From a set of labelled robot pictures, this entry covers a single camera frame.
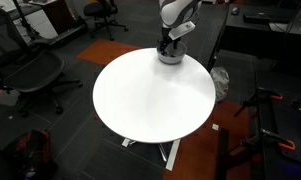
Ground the black office desk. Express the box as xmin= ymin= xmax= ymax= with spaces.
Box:
xmin=206 ymin=3 xmax=301 ymax=73

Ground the white table base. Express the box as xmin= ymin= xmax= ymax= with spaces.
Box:
xmin=121 ymin=137 xmax=182 ymax=172

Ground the black keyboard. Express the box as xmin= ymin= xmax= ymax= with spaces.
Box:
xmin=242 ymin=12 xmax=274 ymax=24

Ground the brown wooden cabinet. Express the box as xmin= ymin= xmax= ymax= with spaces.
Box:
xmin=43 ymin=0 xmax=78 ymax=35

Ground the white plastic floor base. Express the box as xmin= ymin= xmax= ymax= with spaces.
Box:
xmin=0 ymin=87 xmax=22 ymax=107

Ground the black robot stand platform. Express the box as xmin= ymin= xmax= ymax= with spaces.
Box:
xmin=253 ymin=71 xmax=301 ymax=180

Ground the red and black backpack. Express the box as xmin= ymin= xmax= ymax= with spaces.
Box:
xmin=3 ymin=129 xmax=58 ymax=180

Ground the orange handled bar clamp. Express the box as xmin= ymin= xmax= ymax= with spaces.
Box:
xmin=233 ymin=85 xmax=284 ymax=118
xmin=229 ymin=128 xmax=297 ymax=158

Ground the black kick scooter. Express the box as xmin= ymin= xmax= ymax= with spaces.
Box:
xmin=12 ymin=0 xmax=89 ymax=48

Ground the grey bowl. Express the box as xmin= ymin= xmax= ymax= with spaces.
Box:
xmin=156 ymin=41 xmax=188 ymax=65

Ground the black upright post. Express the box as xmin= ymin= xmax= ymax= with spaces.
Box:
xmin=216 ymin=128 xmax=231 ymax=180

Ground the black swivel office chair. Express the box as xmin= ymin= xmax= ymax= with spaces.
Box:
xmin=83 ymin=0 xmax=129 ymax=42

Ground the white plastic bag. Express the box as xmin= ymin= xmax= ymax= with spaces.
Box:
xmin=209 ymin=66 xmax=230 ymax=103

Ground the black mesh office chair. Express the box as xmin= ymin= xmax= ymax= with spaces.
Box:
xmin=0 ymin=4 xmax=84 ymax=118

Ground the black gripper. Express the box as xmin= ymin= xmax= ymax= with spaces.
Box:
xmin=156 ymin=27 xmax=183 ymax=56

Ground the white cabinet desk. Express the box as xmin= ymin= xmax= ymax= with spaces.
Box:
xmin=0 ymin=0 xmax=59 ymax=41

